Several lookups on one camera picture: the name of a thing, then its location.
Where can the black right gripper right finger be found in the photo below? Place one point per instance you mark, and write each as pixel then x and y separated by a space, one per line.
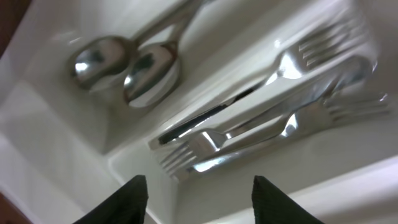
pixel 272 206

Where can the steel fork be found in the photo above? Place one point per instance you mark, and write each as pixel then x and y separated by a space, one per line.
pixel 314 117

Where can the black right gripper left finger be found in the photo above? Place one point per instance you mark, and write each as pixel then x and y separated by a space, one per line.
pixel 126 206

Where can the steel fork slanted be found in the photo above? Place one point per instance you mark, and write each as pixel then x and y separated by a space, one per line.
pixel 248 124

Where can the steel tablespoon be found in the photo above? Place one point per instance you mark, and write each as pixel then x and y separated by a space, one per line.
pixel 110 55
pixel 156 71

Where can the white cutlery tray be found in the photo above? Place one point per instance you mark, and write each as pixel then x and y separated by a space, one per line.
pixel 63 152

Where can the steel fork horizontal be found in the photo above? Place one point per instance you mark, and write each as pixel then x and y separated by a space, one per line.
pixel 318 47

